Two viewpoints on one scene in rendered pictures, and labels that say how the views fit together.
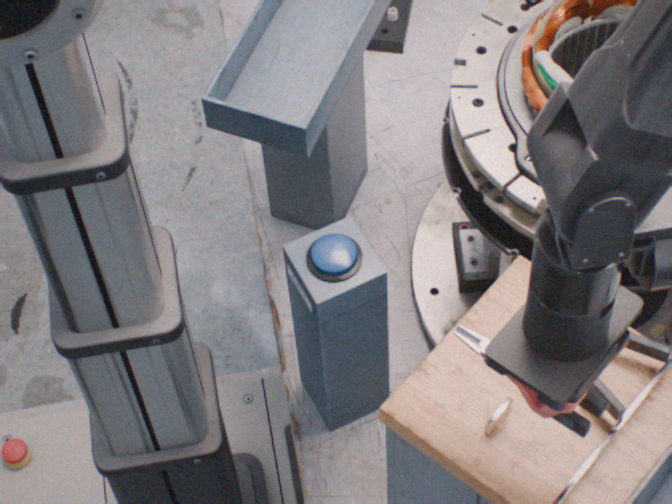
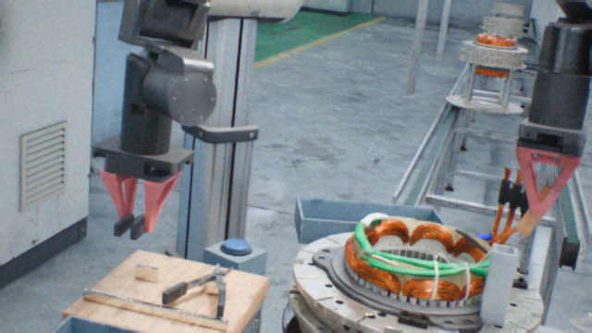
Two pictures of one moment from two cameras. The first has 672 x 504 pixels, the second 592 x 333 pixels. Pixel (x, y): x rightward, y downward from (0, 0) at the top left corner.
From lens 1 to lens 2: 1.09 m
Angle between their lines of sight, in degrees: 58
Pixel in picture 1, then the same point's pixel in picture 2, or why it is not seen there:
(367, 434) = not seen: outside the picture
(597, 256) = (124, 33)
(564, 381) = (106, 147)
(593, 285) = (128, 70)
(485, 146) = (325, 242)
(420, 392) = (154, 258)
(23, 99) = not seen: hidden behind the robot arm
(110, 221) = (199, 174)
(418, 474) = not seen: hidden behind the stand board
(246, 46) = (346, 212)
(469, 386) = (166, 270)
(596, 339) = (129, 135)
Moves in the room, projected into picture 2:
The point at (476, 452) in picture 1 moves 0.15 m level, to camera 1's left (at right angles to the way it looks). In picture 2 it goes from (122, 276) to (89, 231)
